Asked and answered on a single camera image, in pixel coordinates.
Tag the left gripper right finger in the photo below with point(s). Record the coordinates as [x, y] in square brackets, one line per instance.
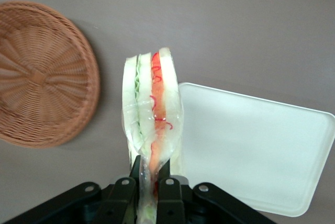
[171, 200]

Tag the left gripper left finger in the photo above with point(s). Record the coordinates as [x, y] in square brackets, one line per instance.
[120, 197]

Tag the triangle sandwich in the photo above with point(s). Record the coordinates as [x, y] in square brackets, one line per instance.
[157, 90]

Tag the cream plastic tray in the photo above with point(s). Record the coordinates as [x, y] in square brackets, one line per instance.
[248, 150]

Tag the round brown wicker basket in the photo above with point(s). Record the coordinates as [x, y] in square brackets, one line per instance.
[44, 77]

